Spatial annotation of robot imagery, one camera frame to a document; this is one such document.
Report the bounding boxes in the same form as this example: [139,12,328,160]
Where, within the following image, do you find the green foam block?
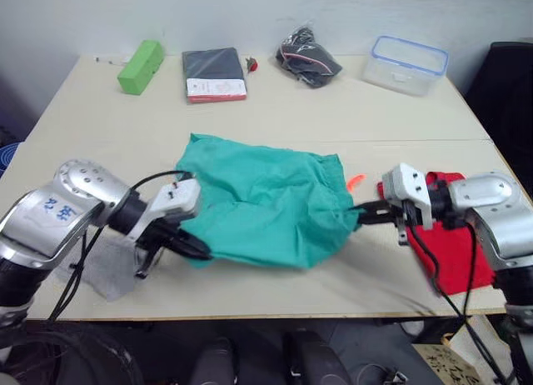
[117,39,167,97]

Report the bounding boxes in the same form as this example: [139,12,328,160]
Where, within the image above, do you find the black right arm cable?
[409,222,514,385]

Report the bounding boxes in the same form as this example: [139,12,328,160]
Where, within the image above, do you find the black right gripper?
[356,198,418,247]

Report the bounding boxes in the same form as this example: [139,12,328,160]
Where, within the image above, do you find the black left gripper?
[134,217,212,280]

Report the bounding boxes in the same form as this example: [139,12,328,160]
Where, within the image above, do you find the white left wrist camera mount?
[145,177,202,227]

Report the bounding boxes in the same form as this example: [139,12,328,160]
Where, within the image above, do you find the green shorts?
[174,132,364,271]

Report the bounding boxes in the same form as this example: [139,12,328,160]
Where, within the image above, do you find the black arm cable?
[48,169,197,322]
[409,222,514,385]

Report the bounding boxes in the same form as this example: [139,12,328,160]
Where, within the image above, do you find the grey sock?
[52,233,139,303]

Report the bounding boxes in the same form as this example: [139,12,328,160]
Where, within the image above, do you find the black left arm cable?
[48,169,197,322]

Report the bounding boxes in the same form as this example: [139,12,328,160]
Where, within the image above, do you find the dark wrapped notebook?
[181,47,248,106]

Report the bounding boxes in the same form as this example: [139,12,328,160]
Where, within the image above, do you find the cardboard sheet with writing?
[411,342,493,385]

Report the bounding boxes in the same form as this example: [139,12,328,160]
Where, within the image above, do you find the blue round object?
[0,140,22,178]

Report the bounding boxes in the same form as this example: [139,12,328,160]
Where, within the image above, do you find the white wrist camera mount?
[381,162,435,230]
[145,177,202,227]

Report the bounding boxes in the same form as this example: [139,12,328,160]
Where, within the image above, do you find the black chair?
[463,41,533,197]

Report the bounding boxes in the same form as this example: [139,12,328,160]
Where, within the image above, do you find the red t-shirt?
[376,171,497,298]

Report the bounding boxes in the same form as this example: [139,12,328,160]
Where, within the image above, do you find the orange shorts drawstring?
[346,173,368,193]

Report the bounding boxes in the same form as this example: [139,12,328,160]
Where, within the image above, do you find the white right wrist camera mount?
[381,162,435,230]

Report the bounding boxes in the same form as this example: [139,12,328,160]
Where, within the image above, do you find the plastic bag of black clothing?
[274,22,344,90]

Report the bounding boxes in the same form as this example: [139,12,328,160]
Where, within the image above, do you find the clear container with blue rim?
[361,35,451,98]

